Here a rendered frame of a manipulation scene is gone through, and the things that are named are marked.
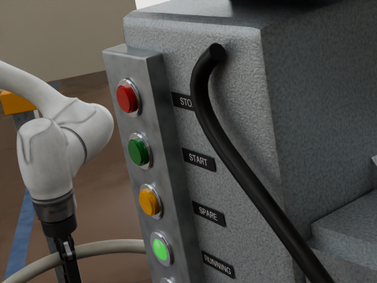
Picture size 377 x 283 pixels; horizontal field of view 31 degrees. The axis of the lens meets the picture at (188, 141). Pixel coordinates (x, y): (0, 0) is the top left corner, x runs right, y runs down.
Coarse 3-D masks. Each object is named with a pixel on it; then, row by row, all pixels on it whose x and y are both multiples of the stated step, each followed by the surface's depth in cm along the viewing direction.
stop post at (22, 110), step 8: (0, 96) 246; (8, 96) 246; (16, 96) 246; (8, 104) 247; (16, 104) 247; (24, 104) 247; (32, 104) 248; (8, 112) 248; (16, 112) 248; (24, 112) 250; (32, 112) 250; (16, 120) 251; (24, 120) 251; (16, 128) 252; (48, 240) 268; (56, 272) 272; (64, 280) 274
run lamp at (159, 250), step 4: (156, 240) 66; (156, 244) 66; (160, 244) 65; (156, 248) 66; (160, 248) 65; (156, 252) 66; (160, 252) 65; (164, 252) 65; (160, 256) 66; (164, 256) 65; (164, 260) 66
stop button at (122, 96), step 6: (120, 90) 61; (126, 90) 60; (120, 96) 61; (126, 96) 60; (132, 96) 60; (120, 102) 61; (126, 102) 60; (132, 102) 60; (126, 108) 61; (132, 108) 60
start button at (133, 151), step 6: (132, 144) 62; (138, 144) 62; (132, 150) 63; (138, 150) 62; (144, 150) 62; (132, 156) 63; (138, 156) 62; (144, 156) 62; (138, 162) 62; (144, 162) 62
